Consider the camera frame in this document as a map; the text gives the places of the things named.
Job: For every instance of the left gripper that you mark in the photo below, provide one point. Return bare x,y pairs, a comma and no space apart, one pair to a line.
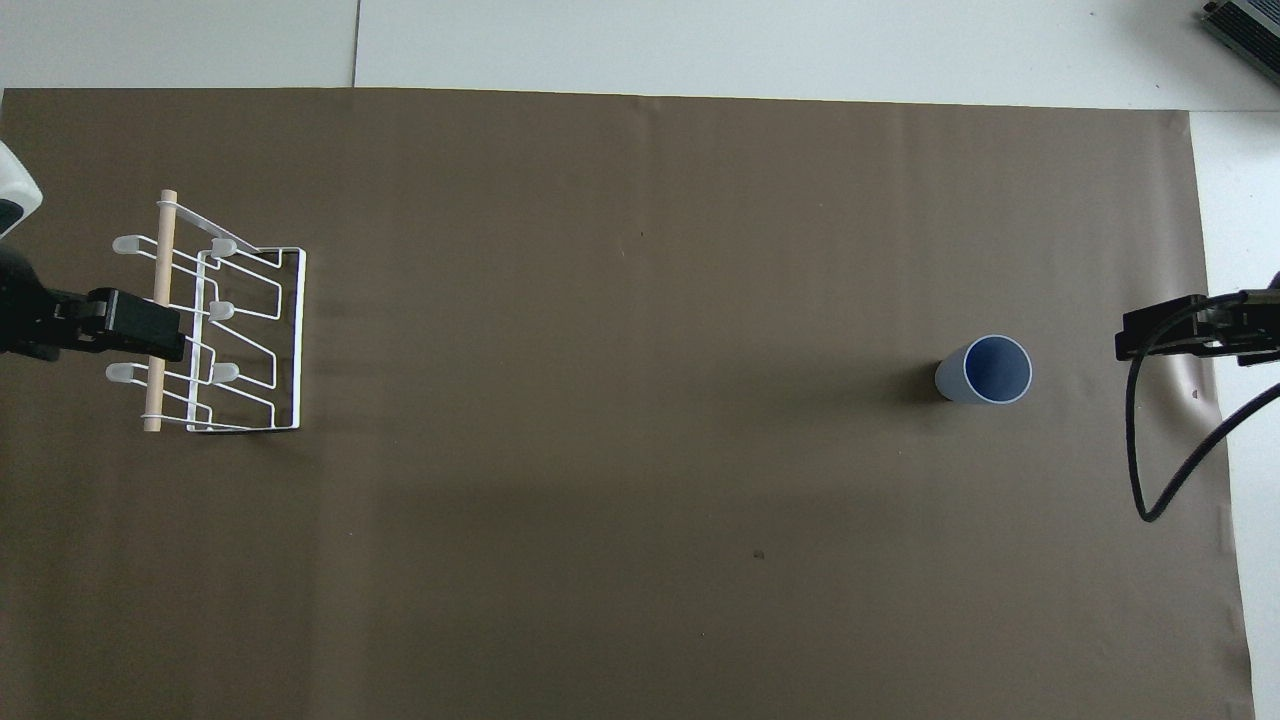
22,310

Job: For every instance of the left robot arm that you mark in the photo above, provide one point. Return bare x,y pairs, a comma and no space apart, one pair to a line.
14,185

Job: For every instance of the blue-grey cup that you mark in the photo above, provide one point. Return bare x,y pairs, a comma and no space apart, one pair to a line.
960,378

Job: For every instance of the grey metal device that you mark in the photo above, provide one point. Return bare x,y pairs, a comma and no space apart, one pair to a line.
1248,22

